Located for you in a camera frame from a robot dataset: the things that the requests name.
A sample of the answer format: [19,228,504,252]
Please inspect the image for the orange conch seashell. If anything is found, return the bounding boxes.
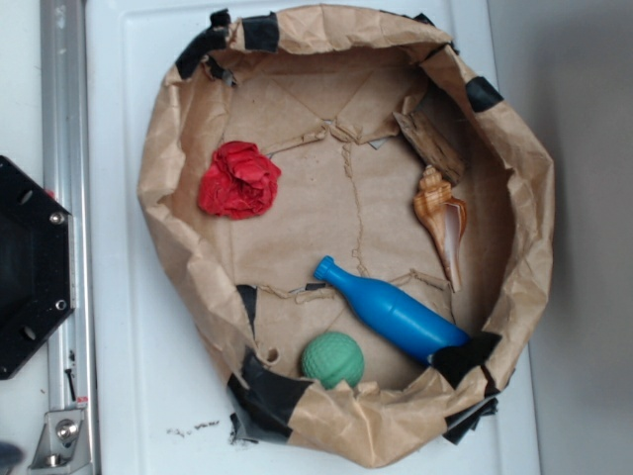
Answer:
[412,165,467,292]

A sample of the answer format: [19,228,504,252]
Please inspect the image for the green textured ball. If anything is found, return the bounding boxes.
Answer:
[301,332,365,390]

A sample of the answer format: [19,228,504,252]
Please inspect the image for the blue plastic bottle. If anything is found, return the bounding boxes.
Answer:
[314,256,470,363]

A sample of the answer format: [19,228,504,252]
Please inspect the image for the brown paper bin liner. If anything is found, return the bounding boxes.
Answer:
[137,5,554,468]

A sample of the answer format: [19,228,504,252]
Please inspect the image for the metal corner bracket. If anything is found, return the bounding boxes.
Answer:
[28,409,90,474]

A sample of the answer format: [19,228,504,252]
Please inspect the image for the red crumpled paper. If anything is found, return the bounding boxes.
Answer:
[198,142,282,220]

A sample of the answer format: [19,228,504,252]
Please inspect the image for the aluminium extrusion rail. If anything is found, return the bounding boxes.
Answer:
[38,0,103,475]

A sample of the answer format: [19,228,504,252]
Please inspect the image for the brown wood bark piece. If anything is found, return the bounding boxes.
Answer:
[393,111,466,186]

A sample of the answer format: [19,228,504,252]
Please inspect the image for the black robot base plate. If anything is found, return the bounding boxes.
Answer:
[1,156,73,380]

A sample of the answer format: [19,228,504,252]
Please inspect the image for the white plastic tray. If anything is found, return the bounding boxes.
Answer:
[85,1,541,474]

